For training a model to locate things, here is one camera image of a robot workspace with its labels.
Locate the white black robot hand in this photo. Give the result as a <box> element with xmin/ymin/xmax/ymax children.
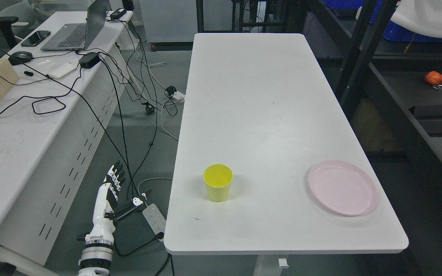
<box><xmin>85</xmin><ymin>161</ymin><xmax>147</xmax><ymax>245</ymax></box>

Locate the yellow plastic cup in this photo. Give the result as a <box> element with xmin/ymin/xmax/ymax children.
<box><xmin>203</xmin><ymin>164</ymin><xmax>233</xmax><ymax>202</ymax></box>

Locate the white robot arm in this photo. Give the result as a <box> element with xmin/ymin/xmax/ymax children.
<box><xmin>78</xmin><ymin>239</ymin><xmax>113</xmax><ymax>276</ymax></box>

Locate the orange toy on shelf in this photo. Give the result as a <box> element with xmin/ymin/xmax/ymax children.
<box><xmin>424</xmin><ymin>71</ymin><xmax>442</xmax><ymax>85</ymax></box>

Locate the white side desk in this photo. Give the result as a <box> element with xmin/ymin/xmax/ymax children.
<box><xmin>0</xmin><ymin>21</ymin><xmax>128</xmax><ymax>276</ymax></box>

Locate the white floor power strip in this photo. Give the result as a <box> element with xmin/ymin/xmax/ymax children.
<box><xmin>165</xmin><ymin>91</ymin><xmax>186</xmax><ymax>104</ymax></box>

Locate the black power adapter brick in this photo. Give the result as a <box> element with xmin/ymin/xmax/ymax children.
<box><xmin>79</xmin><ymin>52</ymin><xmax>100</xmax><ymax>69</ymax></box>

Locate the white paper pad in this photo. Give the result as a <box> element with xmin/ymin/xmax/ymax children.
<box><xmin>35</xmin><ymin>59</ymin><xmax>78</xmax><ymax>79</ymax></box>

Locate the black round device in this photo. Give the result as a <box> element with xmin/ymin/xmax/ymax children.
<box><xmin>8</xmin><ymin>51</ymin><xmax>33</xmax><ymax>65</ymax></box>

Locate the grey laptop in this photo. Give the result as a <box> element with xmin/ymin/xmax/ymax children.
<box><xmin>41</xmin><ymin>0</ymin><xmax>109</xmax><ymax>52</ymax></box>

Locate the black smartphone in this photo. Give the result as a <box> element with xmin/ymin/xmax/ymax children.
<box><xmin>20</xmin><ymin>30</ymin><xmax>51</xmax><ymax>47</ymax></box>

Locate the white main table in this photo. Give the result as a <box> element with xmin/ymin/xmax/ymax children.
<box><xmin>164</xmin><ymin>33</ymin><xmax>409</xmax><ymax>276</ymax></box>

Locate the pink plastic plate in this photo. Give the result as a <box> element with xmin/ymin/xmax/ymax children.
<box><xmin>308</xmin><ymin>159</ymin><xmax>378</xmax><ymax>216</ymax></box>

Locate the blue plastic bin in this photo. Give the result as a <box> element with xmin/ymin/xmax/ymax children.
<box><xmin>383</xmin><ymin>19</ymin><xmax>442</xmax><ymax>43</ymax></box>

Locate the white cloth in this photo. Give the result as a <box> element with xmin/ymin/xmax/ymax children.
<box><xmin>391</xmin><ymin>0</ymin><xmax>442</xmax><ymax>38</ymax></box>

